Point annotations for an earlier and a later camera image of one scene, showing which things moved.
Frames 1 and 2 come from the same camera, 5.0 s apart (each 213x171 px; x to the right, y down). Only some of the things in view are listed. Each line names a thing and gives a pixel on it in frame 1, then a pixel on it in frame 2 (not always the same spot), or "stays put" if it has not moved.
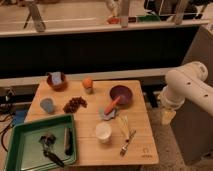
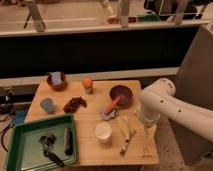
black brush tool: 68,141 stays put
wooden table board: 112,125 stays put
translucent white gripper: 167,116 -> 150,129
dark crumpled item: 48,139 stays put
